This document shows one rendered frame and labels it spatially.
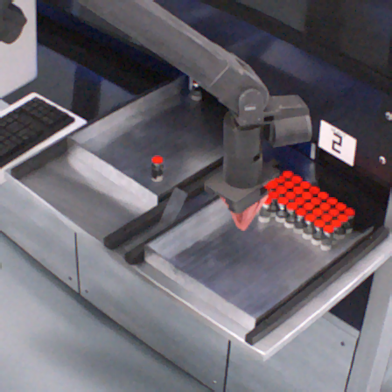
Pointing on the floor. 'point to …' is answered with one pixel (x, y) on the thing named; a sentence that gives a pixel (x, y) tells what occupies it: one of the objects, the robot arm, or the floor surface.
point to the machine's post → (375, 328)
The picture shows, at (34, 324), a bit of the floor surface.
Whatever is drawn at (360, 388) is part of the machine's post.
